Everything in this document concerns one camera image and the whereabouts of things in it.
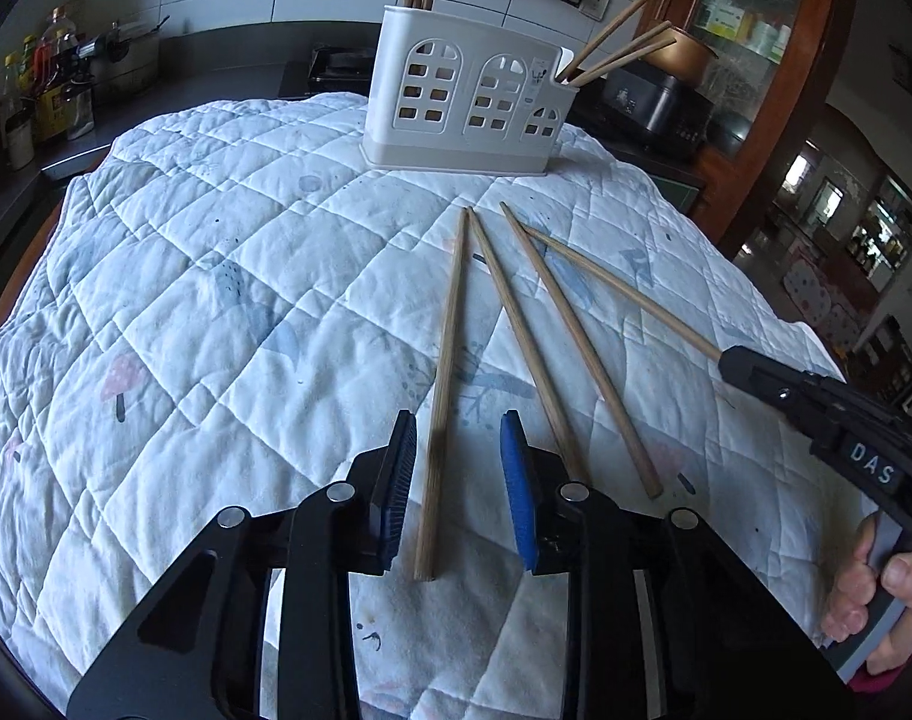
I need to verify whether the white plastic utensil holder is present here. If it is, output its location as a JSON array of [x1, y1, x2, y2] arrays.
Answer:
[[362, 5, 577, 176]]

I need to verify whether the white quilted table cloth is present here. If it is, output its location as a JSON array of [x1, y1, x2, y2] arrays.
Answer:
[[0, 94, 869, 706]]

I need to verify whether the oil bottle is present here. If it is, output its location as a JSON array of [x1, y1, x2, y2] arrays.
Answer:
[[33, 7, 79, 142]]

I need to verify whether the wooden glass cabinet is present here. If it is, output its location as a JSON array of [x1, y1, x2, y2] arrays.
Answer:
[[643, 0, 856, 259]]

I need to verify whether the copper inner pot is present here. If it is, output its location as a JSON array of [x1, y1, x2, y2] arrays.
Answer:
[[645, 26, 718, 88]]

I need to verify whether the white wall socket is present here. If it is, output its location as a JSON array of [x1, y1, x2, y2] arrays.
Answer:
[[580, 0, 611, 21]]

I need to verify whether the steel pot with lid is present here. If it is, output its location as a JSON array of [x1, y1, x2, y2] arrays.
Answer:
[[77, 18, 168, 91]]

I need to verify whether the person right hand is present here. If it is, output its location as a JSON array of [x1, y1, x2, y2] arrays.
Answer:
[[820, 515, 912, 676]]

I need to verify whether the black gas stove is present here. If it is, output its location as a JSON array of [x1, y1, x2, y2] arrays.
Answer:
[[278, 46, 376, 99]]

